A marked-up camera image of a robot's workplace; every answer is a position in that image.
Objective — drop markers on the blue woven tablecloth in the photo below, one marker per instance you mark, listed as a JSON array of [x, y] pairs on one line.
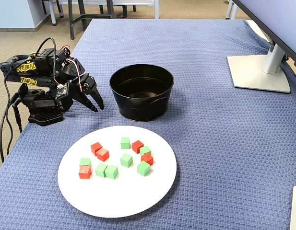
[[210, 143]]

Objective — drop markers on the dark grey table leg frame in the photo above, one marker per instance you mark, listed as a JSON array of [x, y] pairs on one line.
[[71, 24]]

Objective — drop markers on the monitor with silver stand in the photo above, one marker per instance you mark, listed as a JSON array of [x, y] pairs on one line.
[[258, 76]]

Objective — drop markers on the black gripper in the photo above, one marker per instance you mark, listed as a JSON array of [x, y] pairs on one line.
[[86, 86]]

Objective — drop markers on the white round plate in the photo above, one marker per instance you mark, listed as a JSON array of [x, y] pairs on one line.
[[114, 198]]

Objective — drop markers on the black metal bucket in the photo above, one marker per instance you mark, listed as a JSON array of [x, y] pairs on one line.
[[138, 107]]

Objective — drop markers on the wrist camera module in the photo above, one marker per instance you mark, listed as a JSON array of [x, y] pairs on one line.
[[62, 90]]

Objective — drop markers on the green wooden cube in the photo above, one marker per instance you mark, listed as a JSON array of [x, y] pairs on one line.
[[111, 171], [126, 160], [125, 142], [145, 150], [85, 161], [143, 168], [101, 170]]

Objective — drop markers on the grey metal leg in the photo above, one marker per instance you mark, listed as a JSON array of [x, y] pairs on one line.
[[53, 14], [230, 9]]

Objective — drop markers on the red wooden cube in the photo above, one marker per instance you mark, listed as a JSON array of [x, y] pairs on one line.
[[102, 154], [137, 146], [85, 172], [147, 158], [95, 146]]

